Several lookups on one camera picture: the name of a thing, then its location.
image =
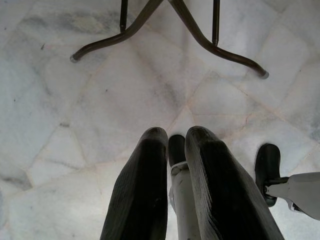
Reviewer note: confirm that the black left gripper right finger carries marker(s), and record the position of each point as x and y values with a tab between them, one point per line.
220	190

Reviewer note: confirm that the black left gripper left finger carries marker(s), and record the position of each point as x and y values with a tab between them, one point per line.
142	190

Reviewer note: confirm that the robot left silver leg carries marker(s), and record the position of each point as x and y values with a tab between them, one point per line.
182	200

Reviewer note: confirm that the robot silver leg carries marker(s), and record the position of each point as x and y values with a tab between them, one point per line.
300	185
182	200

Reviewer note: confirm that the robot left black foot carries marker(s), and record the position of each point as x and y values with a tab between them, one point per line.
176	150

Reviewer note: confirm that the robot black foot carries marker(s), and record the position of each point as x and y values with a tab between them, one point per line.
266	162
176	150

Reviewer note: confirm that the robot right black foot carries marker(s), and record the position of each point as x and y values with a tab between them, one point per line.
266	162

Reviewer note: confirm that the robot right silver leg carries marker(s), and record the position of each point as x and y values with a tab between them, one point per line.
300	185

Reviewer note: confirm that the brown curved metal table leg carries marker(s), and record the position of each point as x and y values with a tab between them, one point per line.
215	48
120	38

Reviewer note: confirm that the thin dark metal brace rod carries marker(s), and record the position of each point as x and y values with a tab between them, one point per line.
216	22
123	15

